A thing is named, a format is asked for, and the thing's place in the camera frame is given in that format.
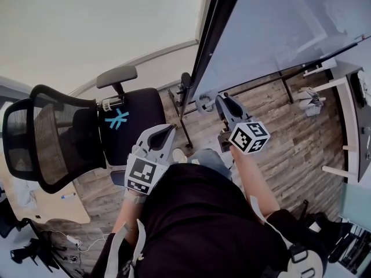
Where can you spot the person's right forearm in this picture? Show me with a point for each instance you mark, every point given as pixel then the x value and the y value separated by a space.
pixel 252 178

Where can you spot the large whiteboard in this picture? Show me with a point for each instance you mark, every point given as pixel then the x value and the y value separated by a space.
pixel 275 25

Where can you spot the person's white shoe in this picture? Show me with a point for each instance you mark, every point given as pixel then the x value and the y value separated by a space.
pixel 179 155

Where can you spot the black bag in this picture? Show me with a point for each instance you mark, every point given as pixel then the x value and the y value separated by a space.
pixel 324 233

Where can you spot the white cylinder with black cap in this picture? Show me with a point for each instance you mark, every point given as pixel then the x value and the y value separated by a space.
pixel 209 106

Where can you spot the black pouch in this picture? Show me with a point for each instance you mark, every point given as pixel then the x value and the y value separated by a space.
pixel 355 91

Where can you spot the grey wristband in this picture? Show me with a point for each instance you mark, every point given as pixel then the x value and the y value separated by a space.
pixel 136 198

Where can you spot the white black harness pad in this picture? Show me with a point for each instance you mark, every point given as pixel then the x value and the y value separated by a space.
pixel 313 259

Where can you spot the person's black shirt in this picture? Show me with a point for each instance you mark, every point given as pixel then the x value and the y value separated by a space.
pixel 203 213

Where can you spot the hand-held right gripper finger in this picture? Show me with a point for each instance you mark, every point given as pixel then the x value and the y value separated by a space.
pixel 221 110
pixel 242 110

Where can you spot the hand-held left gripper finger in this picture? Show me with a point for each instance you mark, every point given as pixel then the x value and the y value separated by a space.
pixel 142 140
pixel 169 148

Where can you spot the white table with dark top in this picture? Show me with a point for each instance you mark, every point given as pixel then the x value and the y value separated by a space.
pixel 359 117

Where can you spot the small grey metal device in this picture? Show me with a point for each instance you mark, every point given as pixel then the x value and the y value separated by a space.
pixel 366 130

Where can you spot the blue capped marker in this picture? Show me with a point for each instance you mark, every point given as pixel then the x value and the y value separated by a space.
pixel 69 196

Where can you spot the person's left forearm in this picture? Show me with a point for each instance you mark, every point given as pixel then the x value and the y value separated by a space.
pixel 124 216

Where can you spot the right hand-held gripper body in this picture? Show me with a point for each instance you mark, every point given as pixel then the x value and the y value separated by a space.
pixel 249 136

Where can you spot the black tripod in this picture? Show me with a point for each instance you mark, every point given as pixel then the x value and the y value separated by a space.
pixel 23 253

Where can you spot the light wooden desk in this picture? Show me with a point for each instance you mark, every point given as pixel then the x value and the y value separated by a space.
pixel 58 210

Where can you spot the white crumpled cloth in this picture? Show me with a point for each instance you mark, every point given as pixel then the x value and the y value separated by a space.
pixel 365 82

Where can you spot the black mesh office chair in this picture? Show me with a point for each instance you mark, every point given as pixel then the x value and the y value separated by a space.
pixel 139 106

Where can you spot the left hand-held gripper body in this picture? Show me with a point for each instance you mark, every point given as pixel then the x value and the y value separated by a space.
pixel 142 172

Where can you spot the frosted glass table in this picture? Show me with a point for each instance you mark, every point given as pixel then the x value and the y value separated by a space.
pixel 356 201

